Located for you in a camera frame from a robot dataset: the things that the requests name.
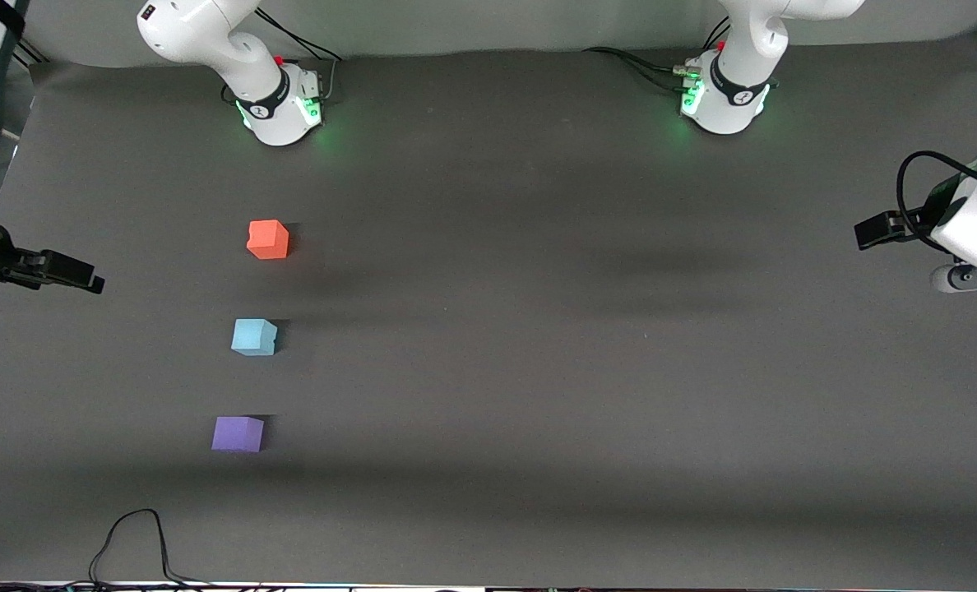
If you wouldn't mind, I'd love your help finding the light blue foam block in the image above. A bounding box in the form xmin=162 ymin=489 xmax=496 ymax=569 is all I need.
xmin=231 ymin=318 xmax=279 ymax=357

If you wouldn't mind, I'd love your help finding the orange foam block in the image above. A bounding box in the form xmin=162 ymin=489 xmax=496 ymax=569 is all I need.
xmin=246 ymin=220 xmax=290 ymax=261

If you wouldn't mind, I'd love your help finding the purple foam block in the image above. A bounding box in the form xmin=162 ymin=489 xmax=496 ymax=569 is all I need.
xmin=211 ymin=416 xmax=266 ymax=454

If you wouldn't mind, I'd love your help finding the dark grey table mat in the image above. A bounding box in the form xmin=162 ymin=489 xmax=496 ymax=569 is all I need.
xmin=0 ymin=33 xmax=977 ymax=589

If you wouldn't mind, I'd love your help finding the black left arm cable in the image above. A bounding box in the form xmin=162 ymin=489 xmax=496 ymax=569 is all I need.
xmin=897 ymin=150 xmax=977 ymax=244

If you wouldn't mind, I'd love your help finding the thin black looped cable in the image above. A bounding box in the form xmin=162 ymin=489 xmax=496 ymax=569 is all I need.
xmin=90 ymin=508 xmax=210 ymax=589

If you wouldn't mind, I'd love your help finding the black base cable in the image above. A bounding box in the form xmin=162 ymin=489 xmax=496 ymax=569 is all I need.
xmin=620 ymin=53 xmax=697 ymax=93
xmin=581 ymin=47 xmax=691 ymax=75
xmin=254 ymin=8 xmax=343 ymax=104

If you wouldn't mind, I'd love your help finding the black table edge cable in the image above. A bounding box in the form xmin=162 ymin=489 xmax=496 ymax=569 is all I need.
xmin=0 ymin=566 xmax=95 ymax=592

